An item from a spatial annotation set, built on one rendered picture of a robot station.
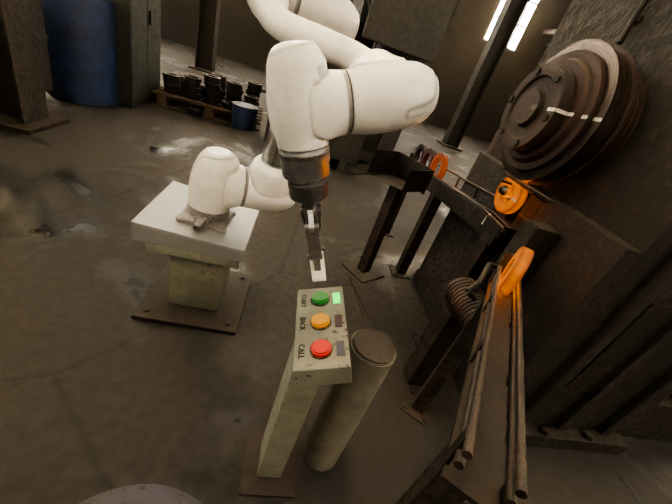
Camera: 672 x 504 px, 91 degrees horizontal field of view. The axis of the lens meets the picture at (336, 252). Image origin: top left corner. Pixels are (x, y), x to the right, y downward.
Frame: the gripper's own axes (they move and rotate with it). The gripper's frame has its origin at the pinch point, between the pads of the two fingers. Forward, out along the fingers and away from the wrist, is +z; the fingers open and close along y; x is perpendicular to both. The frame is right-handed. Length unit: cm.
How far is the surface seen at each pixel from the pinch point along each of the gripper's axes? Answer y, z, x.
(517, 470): -41.7, 2.1, -22.5
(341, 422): -8.8, 45.3, -2.0
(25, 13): 216, -71, 183
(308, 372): -19.3, 10.3, 2.9
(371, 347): -4.3, 22.2, -11.0
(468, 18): 1060, -78, -445
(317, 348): -15.3, 8.5, 1.0
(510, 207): 54, 17, -74
